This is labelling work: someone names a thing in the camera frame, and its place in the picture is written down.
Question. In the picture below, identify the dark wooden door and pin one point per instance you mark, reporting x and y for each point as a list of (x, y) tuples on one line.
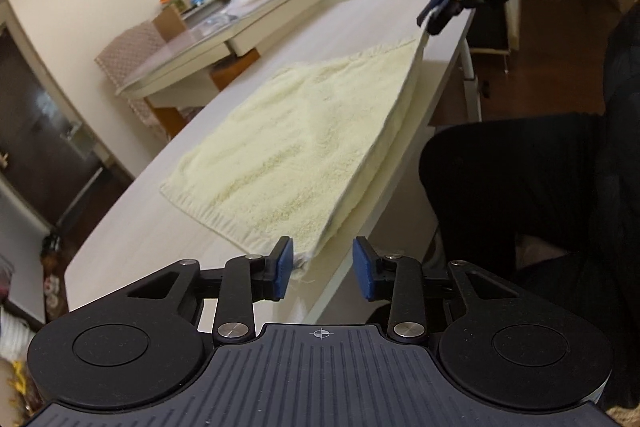
[(36, 158)]

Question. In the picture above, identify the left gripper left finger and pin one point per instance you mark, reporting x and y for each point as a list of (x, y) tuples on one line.
[(248, 280)]

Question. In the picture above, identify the orange lid jar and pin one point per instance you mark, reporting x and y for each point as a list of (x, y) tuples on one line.
[(179, 5)]

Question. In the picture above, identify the cream yellow terry towel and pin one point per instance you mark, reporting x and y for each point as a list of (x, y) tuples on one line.
[(296, 157)]

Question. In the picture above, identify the quilted beige chair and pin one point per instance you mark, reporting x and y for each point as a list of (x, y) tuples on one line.
[(126, 53)]

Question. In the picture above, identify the cream dining table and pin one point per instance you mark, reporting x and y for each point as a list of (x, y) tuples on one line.
[(191, 69)]

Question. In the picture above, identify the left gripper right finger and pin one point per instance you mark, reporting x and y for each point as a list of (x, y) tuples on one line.
[(397, 280)]

